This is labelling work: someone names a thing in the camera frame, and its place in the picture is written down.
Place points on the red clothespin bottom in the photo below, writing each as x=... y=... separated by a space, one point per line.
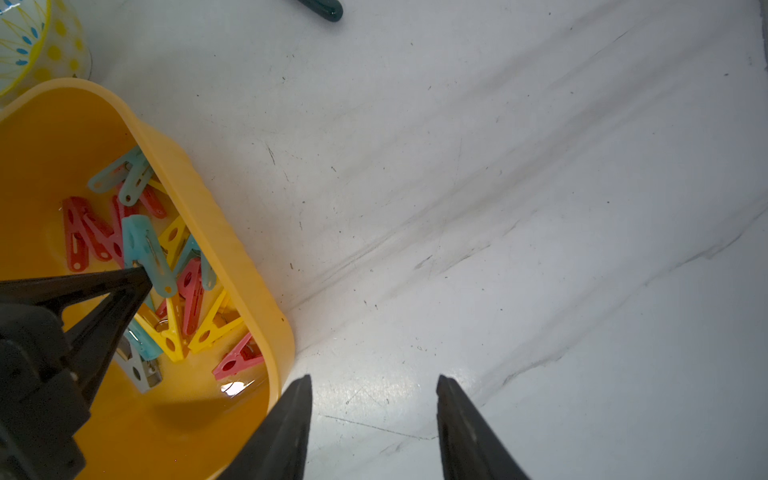
x=191 y=291

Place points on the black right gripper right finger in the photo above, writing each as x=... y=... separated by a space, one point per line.
x=468 y=446

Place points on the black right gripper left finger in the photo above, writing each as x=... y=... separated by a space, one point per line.
x=278 y=448

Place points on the yellow clothespin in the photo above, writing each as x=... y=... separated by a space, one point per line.
x=221 y=319
x=166 y=333
x=173 y=239

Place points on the patterned small bowl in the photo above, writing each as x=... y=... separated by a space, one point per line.
x=41 y=40

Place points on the red clothespin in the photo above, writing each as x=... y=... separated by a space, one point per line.
x=243 y=356
x=149 y=200
x=191 y=291

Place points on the yellow storage box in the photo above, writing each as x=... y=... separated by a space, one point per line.
x=54 y=138

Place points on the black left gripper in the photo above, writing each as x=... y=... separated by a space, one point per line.
x=41 y=404

